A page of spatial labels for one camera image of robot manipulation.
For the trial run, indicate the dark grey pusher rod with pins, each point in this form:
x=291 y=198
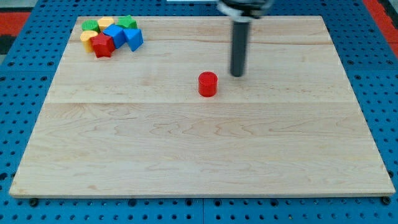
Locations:
x=239 y=43

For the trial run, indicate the red cylinder block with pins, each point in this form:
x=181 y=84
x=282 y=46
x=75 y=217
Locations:
x=207 y=84

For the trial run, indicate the green star block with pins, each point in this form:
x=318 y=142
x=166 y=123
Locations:
x=127 y=22

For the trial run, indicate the red star block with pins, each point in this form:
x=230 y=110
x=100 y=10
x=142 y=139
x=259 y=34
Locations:
x=103 y=45

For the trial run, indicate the blue triangle block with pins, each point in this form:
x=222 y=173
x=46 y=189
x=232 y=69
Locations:
x=133 y=38

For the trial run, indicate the blue cube block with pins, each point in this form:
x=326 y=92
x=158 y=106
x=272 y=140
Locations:
x=116 y=33

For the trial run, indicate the yellow hexagon block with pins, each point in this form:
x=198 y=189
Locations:
x=105 y=22

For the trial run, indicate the light wooden board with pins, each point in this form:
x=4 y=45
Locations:
x=135 y=126

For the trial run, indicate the green cylinder block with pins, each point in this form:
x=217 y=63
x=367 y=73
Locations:
x=91 y=25

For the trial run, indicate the yellow cylinder block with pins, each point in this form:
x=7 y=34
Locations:
x=85 y=39

